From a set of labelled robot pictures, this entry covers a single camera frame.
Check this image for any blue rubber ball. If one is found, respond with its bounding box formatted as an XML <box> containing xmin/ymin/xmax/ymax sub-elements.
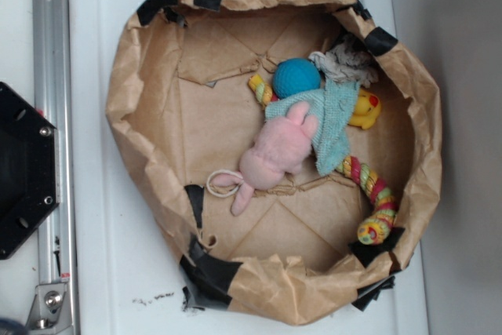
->
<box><xmin>272</xmin><ymin>58</ymin><xmax>321</xmax><ymax>99</ymax></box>

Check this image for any light blue terry cloth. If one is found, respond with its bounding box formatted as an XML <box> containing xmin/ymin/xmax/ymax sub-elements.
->
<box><xmin>265</xmin><ymin>79</ymin><xmax>360</xmax><ymax>177</ymax></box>

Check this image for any aluminium extrusion rail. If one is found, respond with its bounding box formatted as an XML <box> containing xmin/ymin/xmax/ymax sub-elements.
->
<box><xmin>33</xmin><ymin>0</ymin><xmax>80</xmax><ymax>334</ymax></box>

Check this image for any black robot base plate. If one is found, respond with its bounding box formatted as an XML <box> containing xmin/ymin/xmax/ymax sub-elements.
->
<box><xmin>1</xmin><ymin>82</ymin><xmax>58</xmax><ymax>260</ymax></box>

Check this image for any yellow rubber duck toy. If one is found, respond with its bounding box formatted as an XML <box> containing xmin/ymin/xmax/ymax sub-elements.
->
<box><xmin>348</xmin><ymin>89</ymin><xmax>382</xmax><ymax>130</ymax></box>

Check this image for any metal corner bracket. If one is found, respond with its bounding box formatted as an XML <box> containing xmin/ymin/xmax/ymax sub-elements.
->
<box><xmin>25</xmin><ymin>282</ymin><xmax>72</xmax><ymax>334</ymax></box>

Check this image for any brown paper bag bin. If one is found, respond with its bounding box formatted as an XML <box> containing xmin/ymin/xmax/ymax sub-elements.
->
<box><xmin>106</xmin><ymin>0</ymin><xmax>442</xmax><ymax>325</ymax></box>

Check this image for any pink plush bunny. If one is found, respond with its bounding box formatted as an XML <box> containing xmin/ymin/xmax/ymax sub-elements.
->
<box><xmin>206</xmin><ymin>101</ymin><xmax>319</xmax><ymax>216</ymax></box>

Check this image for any multicolour twisted rope toy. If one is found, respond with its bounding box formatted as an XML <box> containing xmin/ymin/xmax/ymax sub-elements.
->
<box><xmin>248</xmin><ymin>75</ymin><xmax>398</xmax><ymax>245</ymax></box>

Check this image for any white grey rag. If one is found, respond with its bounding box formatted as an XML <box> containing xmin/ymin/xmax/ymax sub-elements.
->
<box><xmin>308</xmin><ymin>33</ymin><xmax>379</xmax><ymax>89</ymax></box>

